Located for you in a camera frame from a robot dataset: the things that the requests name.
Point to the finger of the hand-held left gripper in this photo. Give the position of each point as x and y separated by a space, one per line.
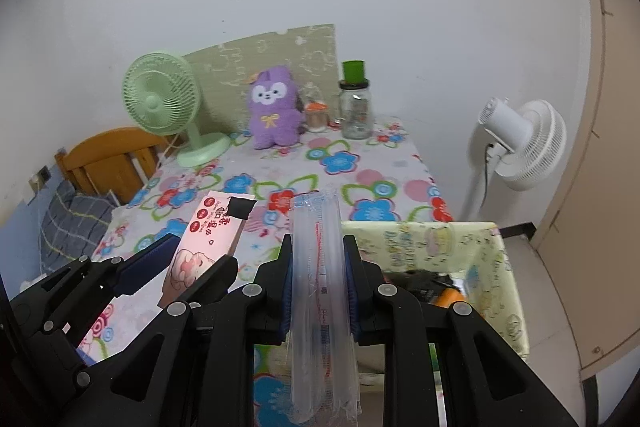
212 279
150 259

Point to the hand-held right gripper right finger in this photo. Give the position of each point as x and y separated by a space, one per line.
353 302

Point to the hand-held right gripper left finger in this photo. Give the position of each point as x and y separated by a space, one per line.
286 307

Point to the clear plastic cup sleeve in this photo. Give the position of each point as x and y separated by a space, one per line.
320 282

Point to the yellow patterned storage box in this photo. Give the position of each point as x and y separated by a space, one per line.
425 242

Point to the grey plaid pillow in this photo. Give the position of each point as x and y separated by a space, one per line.
75 217

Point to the orange round object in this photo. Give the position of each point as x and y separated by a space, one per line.
447 297

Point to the wooden chair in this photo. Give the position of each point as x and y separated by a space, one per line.
100 157

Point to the floral tablecloth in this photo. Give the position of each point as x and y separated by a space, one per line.
350 167

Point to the green desk fan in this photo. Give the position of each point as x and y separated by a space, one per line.
160 97

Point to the purple plush toy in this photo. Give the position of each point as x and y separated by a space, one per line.
272 127

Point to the glass mug jar green lid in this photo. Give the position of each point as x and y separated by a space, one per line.
356 117

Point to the cotton swab jar orange lid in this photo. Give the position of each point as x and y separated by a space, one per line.
316 119

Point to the green patterned board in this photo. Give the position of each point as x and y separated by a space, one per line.
225 62

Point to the white standing fan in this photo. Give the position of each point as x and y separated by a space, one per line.
535 142

